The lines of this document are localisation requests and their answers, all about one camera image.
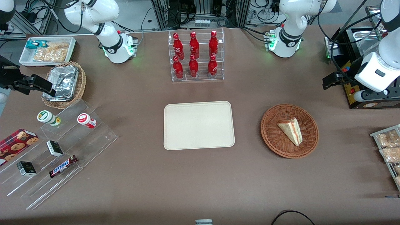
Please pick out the small black box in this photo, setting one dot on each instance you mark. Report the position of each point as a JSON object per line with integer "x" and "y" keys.
{"x": 26, "y": 168}
{"x": 54, "y": 148}

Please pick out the clear acrylic stepped shelf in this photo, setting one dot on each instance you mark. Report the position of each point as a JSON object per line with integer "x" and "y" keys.
{"x": 90, "y": 140}

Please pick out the beige plastic tray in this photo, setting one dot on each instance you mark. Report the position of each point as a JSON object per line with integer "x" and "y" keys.
{"x": 199, "y": 125}

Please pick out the white power strip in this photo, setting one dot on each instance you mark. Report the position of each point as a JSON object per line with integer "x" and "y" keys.
{"x": 202, "y": 22}

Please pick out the red lidded cup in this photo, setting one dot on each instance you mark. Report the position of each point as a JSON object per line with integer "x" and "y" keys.
{"x": 85, "y": 119}

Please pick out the clear snack bag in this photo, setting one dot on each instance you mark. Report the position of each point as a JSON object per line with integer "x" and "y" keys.
{"x": 390, "y": 154}
{"x": 387, "y": 139}
{"x": 397, "y": 181}
{"x": 397, "y": 169}

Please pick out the teal snack packet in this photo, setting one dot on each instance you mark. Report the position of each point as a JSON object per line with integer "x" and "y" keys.
{"x": 32, "y": 44}

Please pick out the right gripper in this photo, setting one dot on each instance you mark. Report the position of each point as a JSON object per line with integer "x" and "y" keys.
{"x": 7, "y": 76}

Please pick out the white plastic bin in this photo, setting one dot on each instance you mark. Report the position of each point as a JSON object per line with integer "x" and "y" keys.
{"x": 25, "y": 57}

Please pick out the tray of packaged snacks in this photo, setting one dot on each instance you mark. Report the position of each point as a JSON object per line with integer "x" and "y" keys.
{"x": 387, "y": 165}

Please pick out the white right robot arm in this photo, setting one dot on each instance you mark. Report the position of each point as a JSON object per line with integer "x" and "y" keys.
{"x": 109, "y": 15}

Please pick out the triangular sandwich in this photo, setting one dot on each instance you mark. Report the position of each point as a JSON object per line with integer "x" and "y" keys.
{"x": 290, "y": 131}

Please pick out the brown wicker basket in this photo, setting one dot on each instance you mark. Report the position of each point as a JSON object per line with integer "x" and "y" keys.
{"x": 275, "y": 140}

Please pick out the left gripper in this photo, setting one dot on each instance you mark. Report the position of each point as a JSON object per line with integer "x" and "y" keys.
{"x": 350, "y": 73}

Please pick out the aluminium frame post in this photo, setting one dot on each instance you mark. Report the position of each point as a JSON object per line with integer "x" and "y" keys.
{"x": 243, "y": 14}
{"x": 161, "y": 15}

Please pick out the stacked aluminium foil trays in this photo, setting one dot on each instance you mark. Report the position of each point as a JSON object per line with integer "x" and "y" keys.
{"x": 64, "y": 79}

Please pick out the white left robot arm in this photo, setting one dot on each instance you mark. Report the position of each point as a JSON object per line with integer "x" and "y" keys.
{"x": 289, "y": 28}

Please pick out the red plaid cookie box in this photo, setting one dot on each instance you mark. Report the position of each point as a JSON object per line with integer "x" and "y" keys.
{"x": 15, "y": 145}

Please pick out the clear acrylic bottle rack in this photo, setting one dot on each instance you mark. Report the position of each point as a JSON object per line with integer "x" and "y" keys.
{"x": 201, "y": 78}

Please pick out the light wicker basket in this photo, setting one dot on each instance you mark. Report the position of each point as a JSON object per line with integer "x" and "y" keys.
{"x": 82, "y": 81}

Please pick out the green lidded cup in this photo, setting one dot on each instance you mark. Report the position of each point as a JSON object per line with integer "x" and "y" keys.
{"x": 47, "y": 117}

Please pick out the black food warmer appliance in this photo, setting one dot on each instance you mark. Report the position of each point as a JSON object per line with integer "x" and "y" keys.
{"x": 353, "y": 100}

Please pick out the Snickers chocolate bar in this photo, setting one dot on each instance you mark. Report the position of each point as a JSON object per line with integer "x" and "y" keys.
{"x": 62, "y": 166}

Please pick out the clear bag of chips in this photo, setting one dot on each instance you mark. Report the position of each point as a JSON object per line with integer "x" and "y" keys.
{"x": 53, "y": 53}

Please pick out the red cola bottle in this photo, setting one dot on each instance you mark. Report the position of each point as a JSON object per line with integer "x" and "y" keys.
{"x": 213, "y": 43}
{"x": 193, "y": 67}
{"x": 177, "y": 47}
{"x": 194, "y": 45}
{"x": 212, "y": 66}
{"x": 177, "y": 68}

